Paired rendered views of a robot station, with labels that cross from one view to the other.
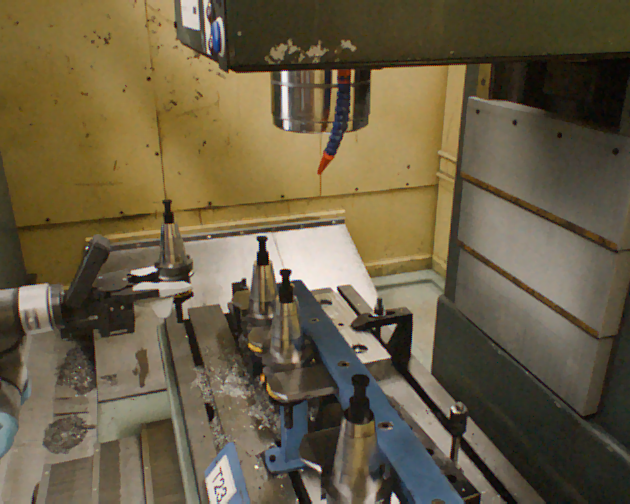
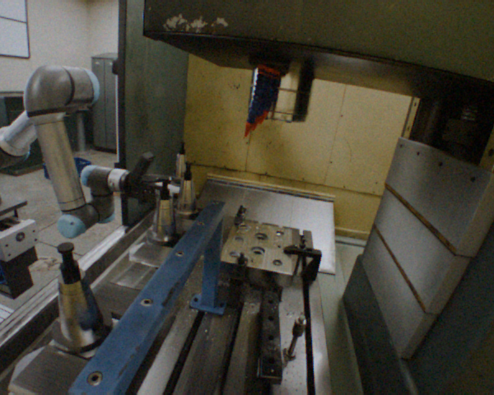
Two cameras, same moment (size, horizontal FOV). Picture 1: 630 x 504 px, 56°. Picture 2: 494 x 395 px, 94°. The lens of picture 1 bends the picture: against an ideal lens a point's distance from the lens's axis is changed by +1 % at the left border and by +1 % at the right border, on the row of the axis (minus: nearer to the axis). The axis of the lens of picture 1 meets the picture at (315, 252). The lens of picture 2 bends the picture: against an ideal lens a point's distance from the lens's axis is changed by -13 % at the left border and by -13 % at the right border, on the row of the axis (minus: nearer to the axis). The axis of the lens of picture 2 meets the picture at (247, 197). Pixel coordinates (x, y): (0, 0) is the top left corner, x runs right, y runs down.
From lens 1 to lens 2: 42 cm
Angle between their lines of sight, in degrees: 23
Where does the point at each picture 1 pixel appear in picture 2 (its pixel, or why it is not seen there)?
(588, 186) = (449, 202)
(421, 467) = (124, 343)
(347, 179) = (340, 180)
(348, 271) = (323, 227)
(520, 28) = (374, 31)
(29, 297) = (114, 173)
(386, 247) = (353, 222)
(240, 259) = (271, 203)
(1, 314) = (101, 177)
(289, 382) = (143, 249)
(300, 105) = not seen: hidden behind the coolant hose
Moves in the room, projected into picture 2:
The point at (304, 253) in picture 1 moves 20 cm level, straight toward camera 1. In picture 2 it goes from (305, 211) to (296, 222)
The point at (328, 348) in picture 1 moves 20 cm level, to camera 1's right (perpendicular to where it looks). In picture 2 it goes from (184, 240) to (295, 288)
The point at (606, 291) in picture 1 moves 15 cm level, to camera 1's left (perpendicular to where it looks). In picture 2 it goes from (440, 281) to (375, 259)
